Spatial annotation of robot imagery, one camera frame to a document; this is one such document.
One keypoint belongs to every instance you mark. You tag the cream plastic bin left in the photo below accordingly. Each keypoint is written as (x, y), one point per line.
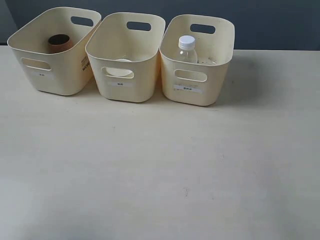
(65, 73)

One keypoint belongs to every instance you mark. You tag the cream plastic bin middle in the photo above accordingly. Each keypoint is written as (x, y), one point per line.
(124, 55)

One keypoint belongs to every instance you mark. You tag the cream plastic bin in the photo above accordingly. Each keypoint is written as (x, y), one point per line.
(197, 83)
(65, 73)
(124, 55)

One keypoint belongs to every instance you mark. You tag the cream plastic bin right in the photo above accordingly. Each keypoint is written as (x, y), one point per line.
(197, 83)

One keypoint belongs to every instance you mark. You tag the clear plastic bottle white cap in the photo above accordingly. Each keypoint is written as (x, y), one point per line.
(186, 49)

